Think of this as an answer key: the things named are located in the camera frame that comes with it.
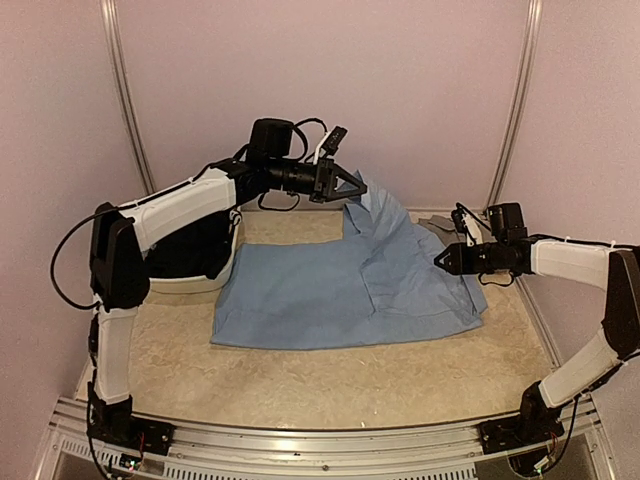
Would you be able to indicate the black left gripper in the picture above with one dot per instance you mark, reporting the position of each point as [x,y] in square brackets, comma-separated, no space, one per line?
[331,181]

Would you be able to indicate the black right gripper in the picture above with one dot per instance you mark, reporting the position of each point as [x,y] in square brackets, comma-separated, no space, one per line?
[460,264]

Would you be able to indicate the light blue long sleeve shirt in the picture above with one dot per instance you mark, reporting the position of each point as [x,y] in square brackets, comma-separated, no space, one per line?
[377,285]

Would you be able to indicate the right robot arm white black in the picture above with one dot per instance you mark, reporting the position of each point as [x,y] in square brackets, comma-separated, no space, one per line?
[502,243]

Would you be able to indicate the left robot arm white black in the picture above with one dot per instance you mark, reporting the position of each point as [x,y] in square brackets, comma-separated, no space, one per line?
[123,237]

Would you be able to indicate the folded grey button shirt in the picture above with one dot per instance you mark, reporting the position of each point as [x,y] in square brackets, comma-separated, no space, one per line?
[443,228]

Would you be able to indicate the black garment in basket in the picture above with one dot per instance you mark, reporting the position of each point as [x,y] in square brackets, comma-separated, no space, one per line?
[201,248]

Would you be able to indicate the white plastic laundry basket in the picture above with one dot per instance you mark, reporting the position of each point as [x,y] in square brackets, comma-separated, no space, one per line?
[199,284]

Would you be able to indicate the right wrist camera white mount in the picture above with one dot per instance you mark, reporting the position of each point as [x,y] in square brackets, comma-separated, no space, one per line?
[467,224]

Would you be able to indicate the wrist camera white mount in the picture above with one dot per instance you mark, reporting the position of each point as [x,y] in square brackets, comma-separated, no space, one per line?
[329,144]
[467,224]

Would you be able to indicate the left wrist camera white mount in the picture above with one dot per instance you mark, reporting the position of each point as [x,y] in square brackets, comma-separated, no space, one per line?
[329,144]

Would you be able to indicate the right aluminium corner post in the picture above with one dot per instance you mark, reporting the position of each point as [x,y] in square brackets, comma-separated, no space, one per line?
[518,101]

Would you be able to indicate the aluminium corner post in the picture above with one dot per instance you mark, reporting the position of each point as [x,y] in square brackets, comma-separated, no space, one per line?
[518,101]
[109,14]

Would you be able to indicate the left aluminium corner post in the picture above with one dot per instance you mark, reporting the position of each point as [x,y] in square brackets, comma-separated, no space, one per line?
[109,14]

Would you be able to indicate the front aluminium frame rail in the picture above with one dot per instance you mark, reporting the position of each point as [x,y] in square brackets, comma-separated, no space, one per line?
[198,449]

